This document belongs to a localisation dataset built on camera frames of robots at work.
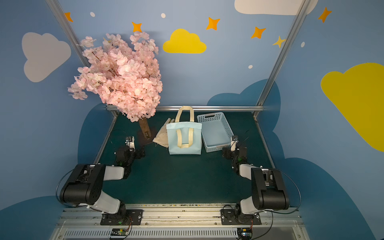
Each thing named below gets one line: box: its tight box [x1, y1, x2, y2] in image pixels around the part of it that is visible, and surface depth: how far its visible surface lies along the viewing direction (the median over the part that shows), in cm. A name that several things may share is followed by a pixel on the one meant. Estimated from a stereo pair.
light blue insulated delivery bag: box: [166, 106, 203, 155], surface depth 86 cm
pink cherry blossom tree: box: [68, 32, 163, 139], surface depth 66 cm
